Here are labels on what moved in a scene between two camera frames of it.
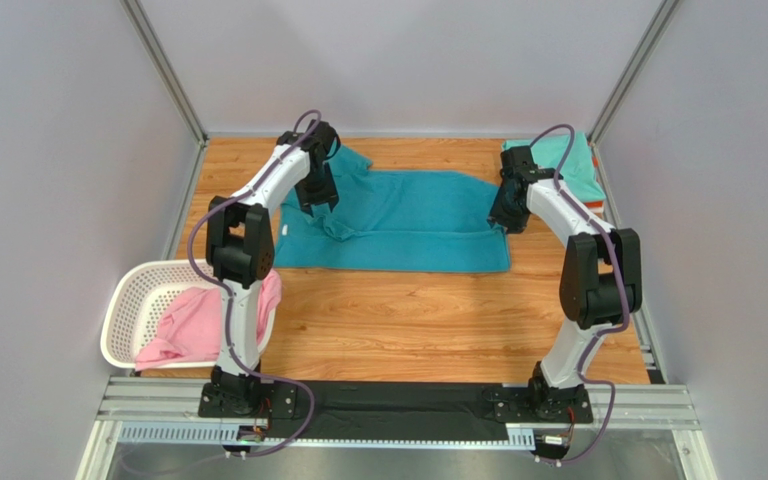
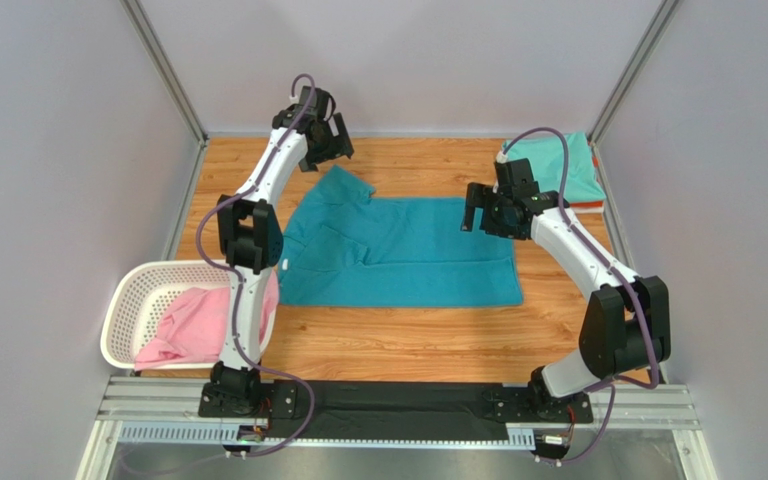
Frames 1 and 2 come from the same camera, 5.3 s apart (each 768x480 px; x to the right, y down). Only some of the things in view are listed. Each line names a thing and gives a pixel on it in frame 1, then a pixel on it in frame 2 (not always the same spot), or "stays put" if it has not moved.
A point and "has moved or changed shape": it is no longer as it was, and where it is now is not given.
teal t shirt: [391, 220] has moved or changed shape
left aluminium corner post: [168, 71] stays put
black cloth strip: [394, 410] stays put
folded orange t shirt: [595, 207] stays put
